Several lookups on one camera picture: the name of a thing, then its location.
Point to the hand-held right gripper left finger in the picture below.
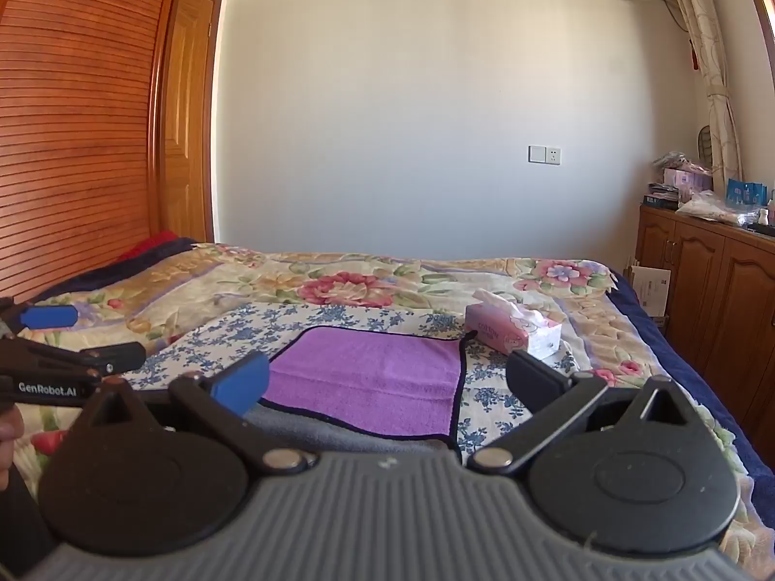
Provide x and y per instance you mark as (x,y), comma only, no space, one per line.
(245,384)

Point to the clear plastic bag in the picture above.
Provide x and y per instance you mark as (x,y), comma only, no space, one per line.
(714,206)

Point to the wooden door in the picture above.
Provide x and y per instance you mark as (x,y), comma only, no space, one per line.
(184,133)

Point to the red cloth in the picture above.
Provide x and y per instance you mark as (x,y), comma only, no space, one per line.
(151,242)

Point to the louvered wooden wardrobe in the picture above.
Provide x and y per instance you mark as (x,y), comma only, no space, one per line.
(79,133)

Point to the patterned beige curtain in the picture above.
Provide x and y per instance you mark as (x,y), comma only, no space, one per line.
(708,72)

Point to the blue floral white cloth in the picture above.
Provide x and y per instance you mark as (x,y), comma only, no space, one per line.
(339,316)

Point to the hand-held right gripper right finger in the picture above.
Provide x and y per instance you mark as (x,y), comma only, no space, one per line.
(539,381)

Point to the woven hand fan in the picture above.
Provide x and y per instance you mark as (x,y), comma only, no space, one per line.
(704,144)

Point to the small white bottle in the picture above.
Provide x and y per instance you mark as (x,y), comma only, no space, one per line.
(764,216)

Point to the white wall socket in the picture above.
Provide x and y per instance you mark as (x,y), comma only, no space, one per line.
(545,155)

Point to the blue packet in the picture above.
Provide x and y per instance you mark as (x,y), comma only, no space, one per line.
(748,193)

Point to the stack of books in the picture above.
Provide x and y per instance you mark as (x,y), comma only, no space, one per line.
(660,197)

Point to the grey towel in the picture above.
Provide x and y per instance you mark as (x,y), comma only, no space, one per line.
(363,439)

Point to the purple towel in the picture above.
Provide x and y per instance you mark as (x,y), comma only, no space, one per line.
(375,375)

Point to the pink tissue box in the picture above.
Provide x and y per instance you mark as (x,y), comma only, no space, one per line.
(508,330)

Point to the floral bedspread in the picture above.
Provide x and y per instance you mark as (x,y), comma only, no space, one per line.
(363,281)

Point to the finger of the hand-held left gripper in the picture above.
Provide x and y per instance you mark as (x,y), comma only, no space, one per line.
(118,356)
(49,317)

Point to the person's left hand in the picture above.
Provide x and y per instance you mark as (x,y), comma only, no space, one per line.
(8,442)

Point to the red tassel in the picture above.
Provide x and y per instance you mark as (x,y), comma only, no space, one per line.
(697,60)

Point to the wooden cabinet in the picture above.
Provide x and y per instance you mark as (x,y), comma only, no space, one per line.
(714,290)

